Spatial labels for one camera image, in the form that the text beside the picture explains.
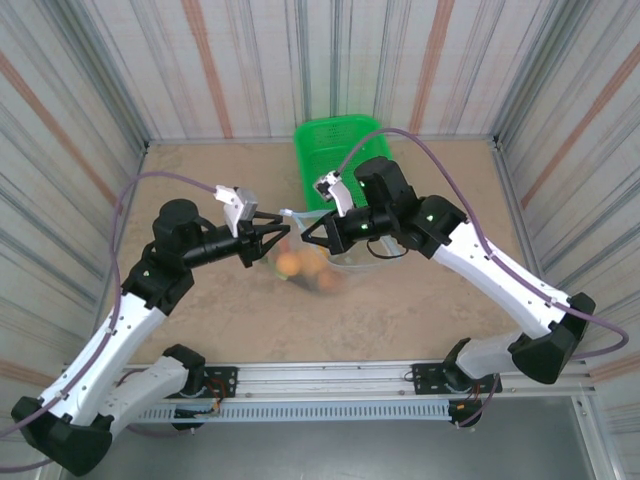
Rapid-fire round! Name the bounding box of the round orange fruit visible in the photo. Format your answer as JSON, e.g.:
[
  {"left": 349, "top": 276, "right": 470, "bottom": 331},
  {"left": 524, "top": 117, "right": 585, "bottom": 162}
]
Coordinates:
[{"left": 276, "top": 252, "right": 302, "bottom": 279}]

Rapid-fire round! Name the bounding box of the clear zip-top bag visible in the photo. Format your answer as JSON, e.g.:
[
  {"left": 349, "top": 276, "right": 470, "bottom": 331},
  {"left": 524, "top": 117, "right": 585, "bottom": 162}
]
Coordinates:
[{"left": 269, "top": 207, "right": 407, "bottom": 299}]

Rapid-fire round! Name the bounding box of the green plastic basket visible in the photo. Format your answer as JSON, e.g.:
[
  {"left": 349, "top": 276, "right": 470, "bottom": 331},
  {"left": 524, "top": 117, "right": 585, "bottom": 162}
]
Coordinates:
[{"left": 292, "top": 113, "right": 394, "bottom": 214}]

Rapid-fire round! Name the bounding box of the grey metal sheet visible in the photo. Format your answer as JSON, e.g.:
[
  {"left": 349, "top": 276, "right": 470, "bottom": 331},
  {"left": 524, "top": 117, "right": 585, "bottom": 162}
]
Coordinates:
[{"left": 59, "top": 397, "right": 596, "bottom": 480}]

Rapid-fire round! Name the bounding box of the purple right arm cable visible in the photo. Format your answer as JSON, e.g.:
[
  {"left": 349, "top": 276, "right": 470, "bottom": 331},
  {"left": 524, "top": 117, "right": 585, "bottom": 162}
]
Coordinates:
[{"left": 337, "top": 127, "right": 629, "bottom": 429}]

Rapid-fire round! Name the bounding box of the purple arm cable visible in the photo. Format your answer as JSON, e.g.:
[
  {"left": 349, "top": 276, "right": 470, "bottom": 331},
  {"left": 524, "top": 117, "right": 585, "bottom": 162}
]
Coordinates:
[
  {"left": 0, "top": 171, "right": 221, "bottom": 474},
  {"left": 337, "top": 127, "right": 629, "bottom": 429}
]

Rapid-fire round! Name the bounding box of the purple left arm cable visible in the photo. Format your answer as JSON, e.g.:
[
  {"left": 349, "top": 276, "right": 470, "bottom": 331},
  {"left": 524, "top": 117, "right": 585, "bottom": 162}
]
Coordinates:
[{"left": 0, "top": 171, "right": 221, "bottom": 474}]

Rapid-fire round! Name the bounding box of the aluminium frame profile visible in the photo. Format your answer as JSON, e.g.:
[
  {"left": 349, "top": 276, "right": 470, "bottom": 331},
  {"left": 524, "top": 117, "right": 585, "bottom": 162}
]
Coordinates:
[
  {"left": 118, "top": 141, "right": 151, "bottom": 217},
  {"left": 491, "top": 134, "right": 599, "bottom": 396}
]

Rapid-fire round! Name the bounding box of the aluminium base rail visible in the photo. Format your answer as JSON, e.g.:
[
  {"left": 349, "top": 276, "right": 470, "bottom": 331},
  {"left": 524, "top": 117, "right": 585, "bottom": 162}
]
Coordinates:
[{"left": 122, "top": 362, "right": 596, "bottom": 401}]

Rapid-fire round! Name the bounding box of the slotted grey cable duct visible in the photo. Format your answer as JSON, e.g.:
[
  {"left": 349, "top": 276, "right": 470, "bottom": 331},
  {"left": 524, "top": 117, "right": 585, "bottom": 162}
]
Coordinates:
[{"left": 132, "top": 399, "right": 454, "bottom": 424}]

